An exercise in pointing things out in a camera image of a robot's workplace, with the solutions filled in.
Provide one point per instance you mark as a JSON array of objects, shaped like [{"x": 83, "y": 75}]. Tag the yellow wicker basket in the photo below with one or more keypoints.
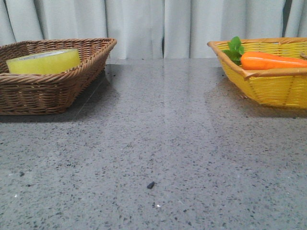
[{"x": 275, "y": 87}]

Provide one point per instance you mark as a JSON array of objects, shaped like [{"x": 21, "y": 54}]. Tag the small black debris piece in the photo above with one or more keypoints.
[{"x": 150, "y": 185}]

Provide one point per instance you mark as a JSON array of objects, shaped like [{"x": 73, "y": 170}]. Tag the white curtain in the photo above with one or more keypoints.
[{"x": 152, "y": 29}]

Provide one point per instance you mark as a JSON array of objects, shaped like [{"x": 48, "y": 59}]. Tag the orange toy carrot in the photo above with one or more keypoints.
[{"x": 259, "y": 60}]

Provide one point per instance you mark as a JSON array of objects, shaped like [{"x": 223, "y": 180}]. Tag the brown wicker basket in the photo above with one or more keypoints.
[{"x": 33, "y": 94}]

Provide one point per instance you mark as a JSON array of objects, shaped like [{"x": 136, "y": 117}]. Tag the yellow tape roll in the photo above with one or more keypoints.
[{"x": 52, "y": 62}]

